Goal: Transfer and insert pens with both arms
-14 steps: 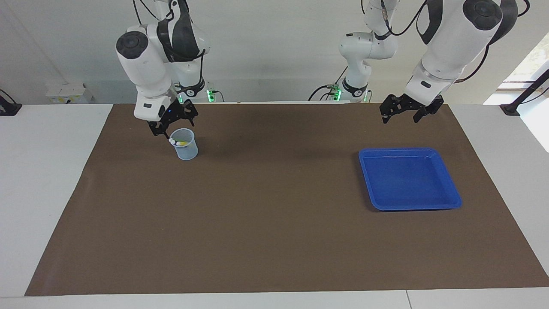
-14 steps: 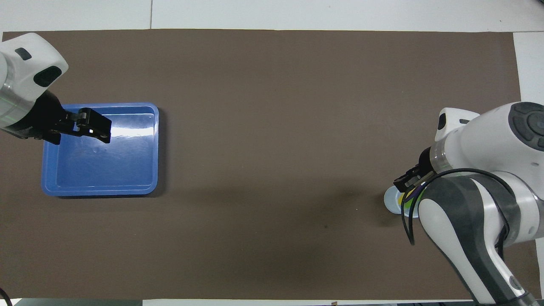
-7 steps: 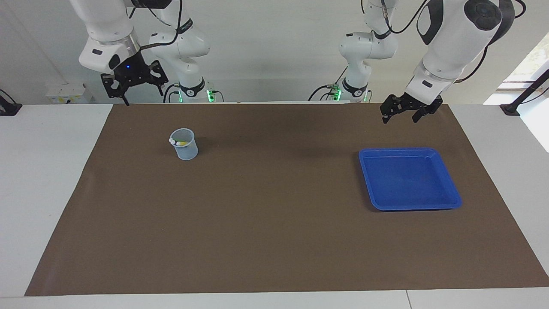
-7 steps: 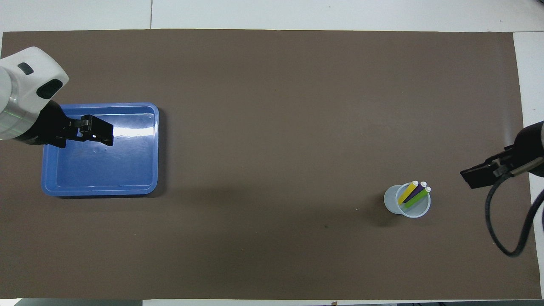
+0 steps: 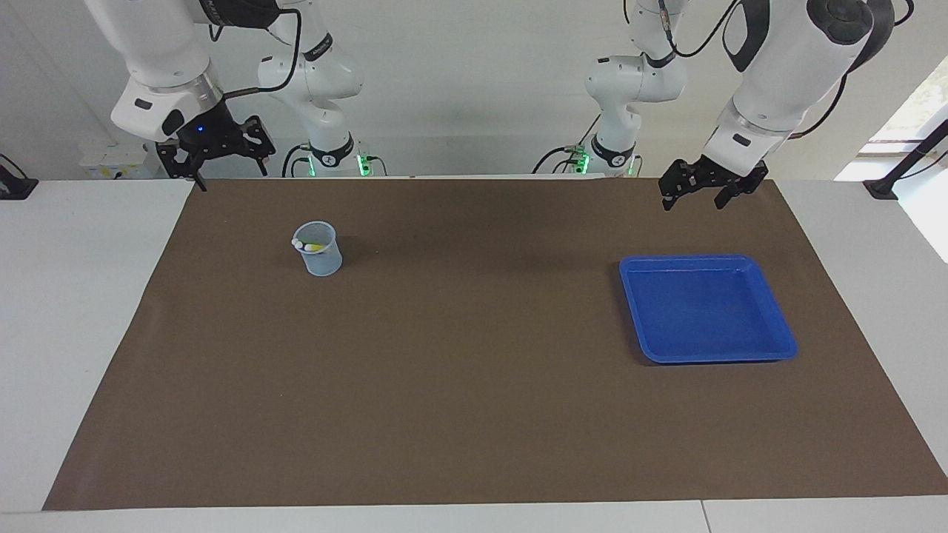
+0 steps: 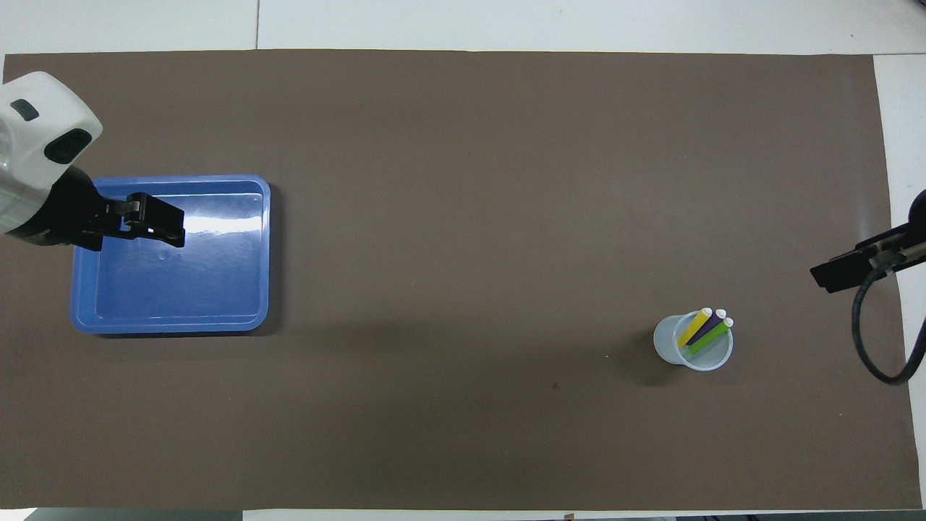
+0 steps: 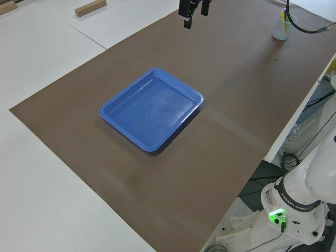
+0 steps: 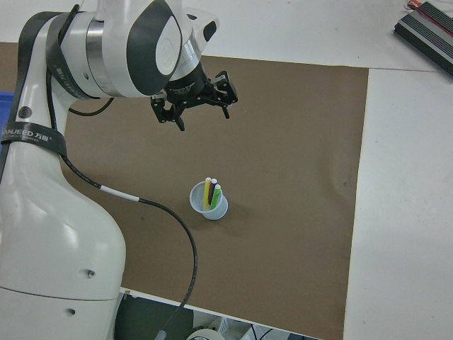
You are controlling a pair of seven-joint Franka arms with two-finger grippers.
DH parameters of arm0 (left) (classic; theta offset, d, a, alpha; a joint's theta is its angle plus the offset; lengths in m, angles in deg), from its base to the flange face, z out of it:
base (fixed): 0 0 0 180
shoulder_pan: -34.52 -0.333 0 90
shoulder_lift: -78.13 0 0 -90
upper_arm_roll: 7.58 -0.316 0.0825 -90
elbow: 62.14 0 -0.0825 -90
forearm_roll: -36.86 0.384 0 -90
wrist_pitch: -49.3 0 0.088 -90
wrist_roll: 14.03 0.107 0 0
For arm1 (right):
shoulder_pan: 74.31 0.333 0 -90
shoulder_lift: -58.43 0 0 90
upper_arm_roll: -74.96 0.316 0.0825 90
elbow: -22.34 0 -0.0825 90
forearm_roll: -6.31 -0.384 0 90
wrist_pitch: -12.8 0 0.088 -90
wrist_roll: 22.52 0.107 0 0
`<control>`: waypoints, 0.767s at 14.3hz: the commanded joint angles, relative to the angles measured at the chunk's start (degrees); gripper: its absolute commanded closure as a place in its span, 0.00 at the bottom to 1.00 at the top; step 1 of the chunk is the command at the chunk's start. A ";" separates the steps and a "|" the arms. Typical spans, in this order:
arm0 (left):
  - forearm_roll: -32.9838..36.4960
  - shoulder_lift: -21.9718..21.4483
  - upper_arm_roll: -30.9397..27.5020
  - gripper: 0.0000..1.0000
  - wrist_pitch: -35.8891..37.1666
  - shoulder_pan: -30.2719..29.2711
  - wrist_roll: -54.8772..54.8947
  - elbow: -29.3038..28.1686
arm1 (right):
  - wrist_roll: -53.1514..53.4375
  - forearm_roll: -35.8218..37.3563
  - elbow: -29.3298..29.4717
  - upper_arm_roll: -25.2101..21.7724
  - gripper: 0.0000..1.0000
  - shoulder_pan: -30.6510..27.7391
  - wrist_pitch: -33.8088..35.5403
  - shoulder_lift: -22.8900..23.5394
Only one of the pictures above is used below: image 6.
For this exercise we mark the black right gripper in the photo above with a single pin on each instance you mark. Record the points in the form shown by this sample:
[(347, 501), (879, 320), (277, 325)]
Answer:
[(915, 239)]

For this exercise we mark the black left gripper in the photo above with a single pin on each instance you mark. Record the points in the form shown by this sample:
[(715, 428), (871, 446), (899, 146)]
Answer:
[(65, 217)]

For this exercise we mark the purple pen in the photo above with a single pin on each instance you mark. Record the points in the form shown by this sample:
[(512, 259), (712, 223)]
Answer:
[(710, 325)]

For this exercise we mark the green pen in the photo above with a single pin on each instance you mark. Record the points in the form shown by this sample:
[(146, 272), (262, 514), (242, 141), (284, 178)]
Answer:
[(712, 336)]

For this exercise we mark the yellow pen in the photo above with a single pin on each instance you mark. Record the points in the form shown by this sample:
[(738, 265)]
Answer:
[(694, 329)]

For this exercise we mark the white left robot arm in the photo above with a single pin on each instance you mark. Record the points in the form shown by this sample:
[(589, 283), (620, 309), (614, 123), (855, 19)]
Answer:
[(36, 137)]

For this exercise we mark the blue plastic tray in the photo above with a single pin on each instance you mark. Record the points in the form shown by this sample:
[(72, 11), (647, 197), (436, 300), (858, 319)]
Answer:
[(181, 289)]

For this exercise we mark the translucent plastic cup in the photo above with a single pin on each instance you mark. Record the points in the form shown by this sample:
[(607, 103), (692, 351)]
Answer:
[(669, 340)]

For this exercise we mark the brown table mat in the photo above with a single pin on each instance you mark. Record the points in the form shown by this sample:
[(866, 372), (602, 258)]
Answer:
[(463, 217)]

